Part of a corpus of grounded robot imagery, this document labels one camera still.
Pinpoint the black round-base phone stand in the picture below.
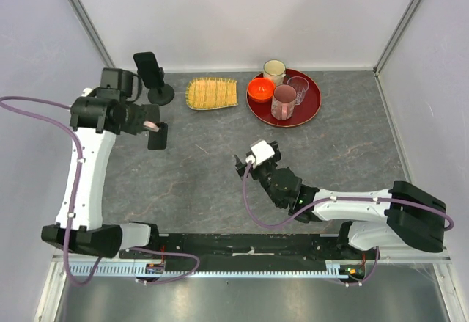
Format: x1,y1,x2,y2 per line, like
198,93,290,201
137,67,175,106

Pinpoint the black smartphone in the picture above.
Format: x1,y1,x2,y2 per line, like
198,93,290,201
133,51,164,89

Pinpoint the yellow woven bamboo mat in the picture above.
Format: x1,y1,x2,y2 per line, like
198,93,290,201
185,77,237,111

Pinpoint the orange bowl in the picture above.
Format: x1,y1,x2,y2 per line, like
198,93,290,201
247,78,276,103

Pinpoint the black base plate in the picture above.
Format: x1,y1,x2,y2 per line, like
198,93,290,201
119,233,382,272

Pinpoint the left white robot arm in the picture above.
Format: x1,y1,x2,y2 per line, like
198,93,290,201
41,68,168,258

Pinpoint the black folding phone stand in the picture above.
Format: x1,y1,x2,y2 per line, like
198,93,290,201
144,104,169,150

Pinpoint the pink-cased smartphone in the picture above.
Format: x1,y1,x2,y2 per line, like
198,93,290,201
143,120,163,133

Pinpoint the red oval lacquer tray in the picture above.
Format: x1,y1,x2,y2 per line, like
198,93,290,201
245,68,322,128

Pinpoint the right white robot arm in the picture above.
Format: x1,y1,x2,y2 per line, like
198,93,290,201
235,140,454,259

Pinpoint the pink patterned mug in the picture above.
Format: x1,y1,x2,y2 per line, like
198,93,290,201
270,84,297,120

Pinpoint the clear drinking glass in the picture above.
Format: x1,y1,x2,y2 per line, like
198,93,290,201
287,76,309,106

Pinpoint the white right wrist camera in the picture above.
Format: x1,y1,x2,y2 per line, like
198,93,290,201
245,140,275,168

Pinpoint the slotted cable duct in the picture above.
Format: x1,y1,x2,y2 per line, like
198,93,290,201
94,262,365,279

